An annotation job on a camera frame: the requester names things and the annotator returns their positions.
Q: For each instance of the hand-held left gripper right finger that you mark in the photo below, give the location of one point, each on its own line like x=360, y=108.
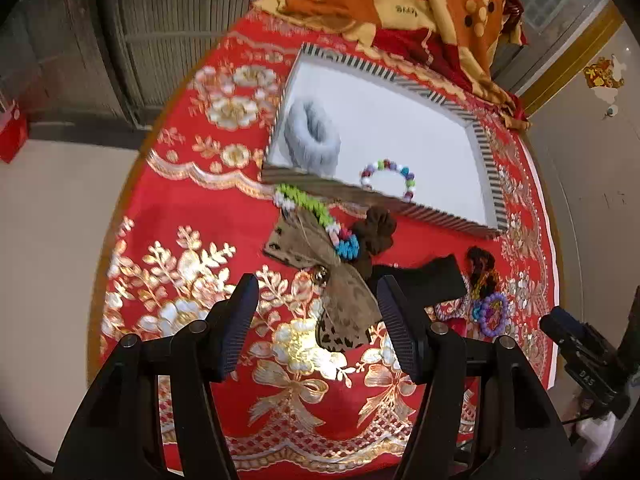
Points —
x=395, y=325

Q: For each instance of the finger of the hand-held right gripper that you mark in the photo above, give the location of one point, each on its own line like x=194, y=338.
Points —
x=595, y=382
x=570, y=327

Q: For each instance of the brown scrunchie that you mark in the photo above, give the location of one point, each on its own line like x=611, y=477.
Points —
x=377, y=232

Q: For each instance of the black cloth headband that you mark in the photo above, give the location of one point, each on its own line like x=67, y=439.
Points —
x=435, y=280

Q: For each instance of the beige leopard hair bow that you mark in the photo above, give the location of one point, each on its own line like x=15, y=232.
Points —
x=345, y=295

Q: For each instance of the red and gold wall sticker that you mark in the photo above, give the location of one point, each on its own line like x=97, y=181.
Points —
x=602, y=75

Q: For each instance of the small wall hook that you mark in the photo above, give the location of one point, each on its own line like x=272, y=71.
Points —
x=610, y=111

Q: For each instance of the striped rectangular tray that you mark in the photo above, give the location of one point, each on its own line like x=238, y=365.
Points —
x=400, y=125

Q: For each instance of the yellow door frame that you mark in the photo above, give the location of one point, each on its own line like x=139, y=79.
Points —
x=575, y=60

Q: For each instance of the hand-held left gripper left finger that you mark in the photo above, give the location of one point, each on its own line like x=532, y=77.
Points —
x=240, y=325

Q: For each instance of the orange patterned blanket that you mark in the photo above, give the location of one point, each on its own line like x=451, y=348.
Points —
x=400, y=5

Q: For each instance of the red floral tablecloth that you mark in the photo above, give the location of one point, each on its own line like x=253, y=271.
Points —
x=200, y=220

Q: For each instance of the grey fluffy scrunchie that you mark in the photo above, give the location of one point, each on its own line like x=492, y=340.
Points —
x=302, y=145

